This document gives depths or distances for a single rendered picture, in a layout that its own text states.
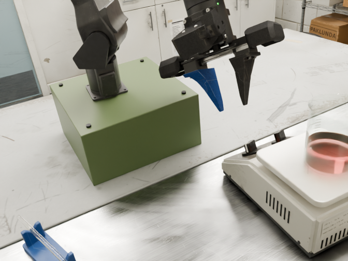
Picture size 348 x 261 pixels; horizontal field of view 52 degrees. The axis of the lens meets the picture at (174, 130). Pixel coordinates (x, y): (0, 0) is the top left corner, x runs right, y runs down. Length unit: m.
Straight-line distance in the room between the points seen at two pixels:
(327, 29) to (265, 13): 0.66
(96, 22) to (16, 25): 2.65
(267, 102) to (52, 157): 0.46
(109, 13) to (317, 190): 0.39
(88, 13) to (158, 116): 0.19
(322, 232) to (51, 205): 0.39
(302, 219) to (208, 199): 0.15
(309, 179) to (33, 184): 0.44
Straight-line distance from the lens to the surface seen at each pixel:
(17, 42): 3.24
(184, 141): 0.64
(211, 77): 0.55
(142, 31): 2.88
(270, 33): 0.49
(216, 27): 0.47
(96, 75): 0.62
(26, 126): 0.85
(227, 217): 0.52
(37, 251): 0.52
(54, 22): 3.27
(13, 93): 3.36
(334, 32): 3.12
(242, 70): 0.52
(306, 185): 0.44
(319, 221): 0.43
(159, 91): 0.63
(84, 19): 0.59
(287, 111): 0.77
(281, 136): 0.58
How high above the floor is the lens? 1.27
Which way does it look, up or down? 31 degrees down
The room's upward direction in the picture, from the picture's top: 6 degrees counter-clockwise
